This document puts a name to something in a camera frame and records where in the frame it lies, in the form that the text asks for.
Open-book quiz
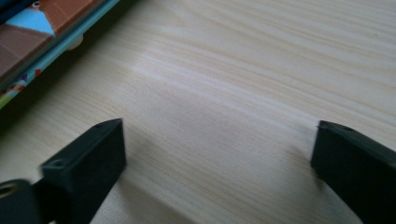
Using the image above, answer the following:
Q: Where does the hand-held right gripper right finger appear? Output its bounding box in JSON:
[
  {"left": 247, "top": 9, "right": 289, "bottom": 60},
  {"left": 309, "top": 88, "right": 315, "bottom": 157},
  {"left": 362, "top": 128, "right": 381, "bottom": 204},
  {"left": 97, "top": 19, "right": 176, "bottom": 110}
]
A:
[{"left": 310, "top": 119, "right": 396, "bottom": 224}]

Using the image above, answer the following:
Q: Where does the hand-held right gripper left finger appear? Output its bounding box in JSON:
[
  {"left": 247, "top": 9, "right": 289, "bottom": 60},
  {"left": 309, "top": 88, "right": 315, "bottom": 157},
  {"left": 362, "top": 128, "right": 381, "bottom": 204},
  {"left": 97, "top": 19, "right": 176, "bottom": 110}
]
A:
[{"left": 39, "top": 118, "right": 127, "bottom": 224}]

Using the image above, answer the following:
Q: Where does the colourful animal picture book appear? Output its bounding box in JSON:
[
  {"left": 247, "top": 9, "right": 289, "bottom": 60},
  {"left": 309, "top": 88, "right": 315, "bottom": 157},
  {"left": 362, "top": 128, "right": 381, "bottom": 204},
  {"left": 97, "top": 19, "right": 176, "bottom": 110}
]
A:
[{"left": 0, "top": 0, "right": 121, "bottom": 110}]

